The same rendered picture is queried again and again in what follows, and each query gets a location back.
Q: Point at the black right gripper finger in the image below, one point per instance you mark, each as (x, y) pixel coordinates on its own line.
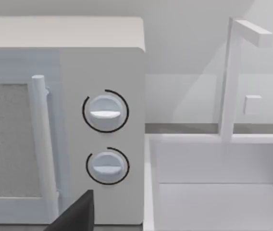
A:
(78, 214)

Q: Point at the white microwave knob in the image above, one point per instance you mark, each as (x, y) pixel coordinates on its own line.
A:
(105, 111)
(107, 166)

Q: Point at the white sink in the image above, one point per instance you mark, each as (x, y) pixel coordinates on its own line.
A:
(218, 183)

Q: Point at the pale microwave oven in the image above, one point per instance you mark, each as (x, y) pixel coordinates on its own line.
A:
(117, 72)

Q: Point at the tall white tap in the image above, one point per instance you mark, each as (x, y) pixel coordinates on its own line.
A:
(232, 79)

